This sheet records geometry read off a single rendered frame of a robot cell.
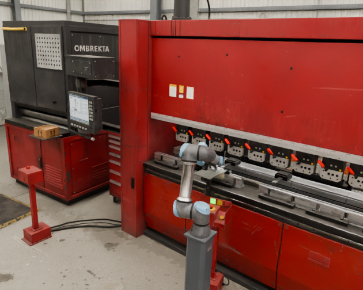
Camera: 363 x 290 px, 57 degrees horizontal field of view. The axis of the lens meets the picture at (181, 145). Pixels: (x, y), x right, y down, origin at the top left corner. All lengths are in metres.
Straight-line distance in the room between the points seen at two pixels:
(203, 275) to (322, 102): 1.51
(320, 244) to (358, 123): 0.93
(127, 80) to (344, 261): 2.44
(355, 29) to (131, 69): 1.95
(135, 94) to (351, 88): 1.89
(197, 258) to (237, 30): 1.78
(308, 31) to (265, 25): 0.33
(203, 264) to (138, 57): 1.95
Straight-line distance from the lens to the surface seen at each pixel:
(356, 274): 2.82
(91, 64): 3.21
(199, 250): 2.50
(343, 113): 2.57
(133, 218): 3.81
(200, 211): 2.38
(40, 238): 4.02
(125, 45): 3.41
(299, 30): 2.64
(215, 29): 2.96
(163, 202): 3.54
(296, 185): 3.10
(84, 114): 3.36
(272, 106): 2.74
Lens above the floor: 2.08
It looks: 17 degrees down
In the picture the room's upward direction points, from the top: 2 degrees clockwise
